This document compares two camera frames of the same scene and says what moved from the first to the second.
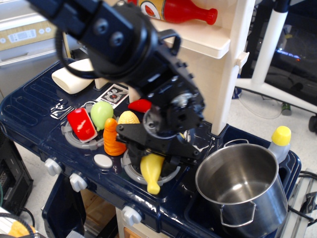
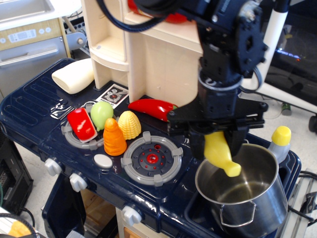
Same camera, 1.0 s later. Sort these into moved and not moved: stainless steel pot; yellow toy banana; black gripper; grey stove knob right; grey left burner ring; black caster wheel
Moved: yellow toy banana; black gripper
Not moved: grey stove knob right; grey left burner ring; black caster wheel; stainless steel pot
